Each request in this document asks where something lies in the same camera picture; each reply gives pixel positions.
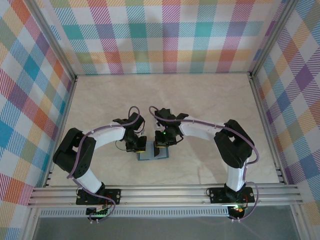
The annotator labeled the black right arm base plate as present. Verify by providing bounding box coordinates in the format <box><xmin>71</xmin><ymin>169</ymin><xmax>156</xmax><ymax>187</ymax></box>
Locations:
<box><xmin>208</xmin><ymin>186</ymin><xmax>256</xmax><ymax>204</ymax></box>

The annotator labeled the green lit circuit board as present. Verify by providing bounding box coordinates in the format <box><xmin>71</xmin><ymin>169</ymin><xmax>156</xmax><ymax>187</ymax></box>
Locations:
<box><xmin>86</xmin><ymin>206</ymin><xmax>111</xmax><ymax>218</ymax></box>

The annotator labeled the circuit board with orange part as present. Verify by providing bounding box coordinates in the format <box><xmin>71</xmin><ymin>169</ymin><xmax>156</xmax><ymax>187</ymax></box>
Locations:
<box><xmin>228</xmin><ymin>204</ymin><xmax>247</xmax><ymax>218</ymax></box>

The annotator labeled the aluminium corner post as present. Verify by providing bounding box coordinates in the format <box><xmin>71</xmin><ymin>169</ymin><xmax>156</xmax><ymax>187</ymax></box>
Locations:
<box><xmin>248</xmin><ymin>0</ymin><xmax>301</xmax><ymax>81</ymax></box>
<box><xmin>23</xmin><ymin>0</ymin><xmax>78</xmax><ymax>83</ymax></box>

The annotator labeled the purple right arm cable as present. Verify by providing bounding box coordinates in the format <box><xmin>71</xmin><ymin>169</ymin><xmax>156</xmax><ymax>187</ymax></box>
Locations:
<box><xmin>148</xmin><ymin>105</ymin><xmax>261</xmax><ymax>223</ymax></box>

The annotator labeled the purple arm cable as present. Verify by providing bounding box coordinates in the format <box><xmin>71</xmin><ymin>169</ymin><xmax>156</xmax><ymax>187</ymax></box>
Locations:
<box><xmin>67</xmin><ymin>106</ymin><xmax>142</xmax><ymax>224</ymax></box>
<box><xmin>148</xmin><ymin>105</ymin><xmax>261</xmax><ymax>223</ymax></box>

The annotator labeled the long aluminium mounting rail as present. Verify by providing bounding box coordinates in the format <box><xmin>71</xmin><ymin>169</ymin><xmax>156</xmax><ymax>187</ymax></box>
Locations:
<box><xmin>26</xmin><ymin>183</ymin><xmax>303</xmax><ymax>207</ymax></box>

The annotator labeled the aluminium frame leg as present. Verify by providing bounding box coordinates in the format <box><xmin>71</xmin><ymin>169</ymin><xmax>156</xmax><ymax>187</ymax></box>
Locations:
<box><xmin>289</xmin><ymin>204</ymin><xmax>313</xmax><ymax>240</ymax></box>
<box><xmin>21</xmin><ymin>206</ymin><xmax>43</xmax><ymax>240</ymax></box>

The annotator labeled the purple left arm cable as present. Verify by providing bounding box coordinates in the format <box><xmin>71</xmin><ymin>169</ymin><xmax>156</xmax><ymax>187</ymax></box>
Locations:
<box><xmin>67</xmin><ymin>106</ymin><xmax>142</xmax><ymax>224</ymax></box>

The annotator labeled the teal leather card holder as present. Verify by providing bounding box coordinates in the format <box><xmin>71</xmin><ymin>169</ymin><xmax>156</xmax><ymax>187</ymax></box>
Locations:
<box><xmin>136</xmin><ymin>141</ymin><xmax>171</xmax><ymax>162</ymax></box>

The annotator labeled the slotted grey cable duct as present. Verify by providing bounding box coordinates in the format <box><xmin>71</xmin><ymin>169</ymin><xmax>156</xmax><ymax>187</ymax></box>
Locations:
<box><xmin>39</xmin><ymin>208</ymin><xmax>230</xmax><ymax>218</ymax></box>

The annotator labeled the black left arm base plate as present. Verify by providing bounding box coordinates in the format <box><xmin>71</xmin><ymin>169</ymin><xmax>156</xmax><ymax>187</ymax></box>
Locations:
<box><xmin>75</xmin><ymin>187</ymin><xmax>123</xmax><ymax>206</ymax></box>

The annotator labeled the aluminium side rail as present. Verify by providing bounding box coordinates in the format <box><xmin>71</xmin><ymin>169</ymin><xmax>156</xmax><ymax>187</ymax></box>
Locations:
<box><xmin>41</xmin><ymin>76</ymin><xmax>80</xmax><ymax>188</ymax></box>
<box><xmin>248</xmin><ymin>72</ymin><xmax>288</xmax><ymax>186</ymax></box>

